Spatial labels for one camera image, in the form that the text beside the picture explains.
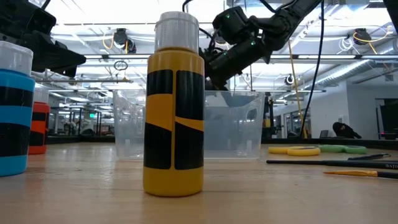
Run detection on blue paint bottle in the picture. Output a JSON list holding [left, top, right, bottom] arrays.
[[0, 40, 36, 177]]

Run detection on yellow power cable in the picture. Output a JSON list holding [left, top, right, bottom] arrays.
[[287, 39, 308, 139]]

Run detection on black paintbrush gold ferrule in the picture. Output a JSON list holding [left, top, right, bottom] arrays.
[[323, 169, 398, 180]]

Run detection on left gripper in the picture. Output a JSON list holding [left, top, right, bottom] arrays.
[[0, 0, 87, 78]]

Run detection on dark floor stand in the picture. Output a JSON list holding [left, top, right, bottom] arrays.
[[263, 96, 282, 139]]

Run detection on yellow paint bottle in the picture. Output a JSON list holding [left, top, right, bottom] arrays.
[[142, 11, 205, 197]]

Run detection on green handled scissors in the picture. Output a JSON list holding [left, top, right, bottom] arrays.
[[318, 144, 368, 155]]

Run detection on person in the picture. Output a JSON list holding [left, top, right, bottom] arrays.
[[331, 121, 363, 140]]

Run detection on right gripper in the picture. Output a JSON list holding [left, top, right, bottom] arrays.
[[203, 37, 269, 91]]

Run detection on black hanging cable loop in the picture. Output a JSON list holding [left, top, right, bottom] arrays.
[[113, 60, 129, 72]]

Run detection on black aluminium table frame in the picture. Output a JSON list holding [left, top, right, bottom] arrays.
[[46, 135, 398, 151]]

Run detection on red paint bottle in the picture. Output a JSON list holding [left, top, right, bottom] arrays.
[[28, 86, 51, 156]]

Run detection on clear plastic bin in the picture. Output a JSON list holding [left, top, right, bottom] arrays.
[[112, 89, 266, 161]]

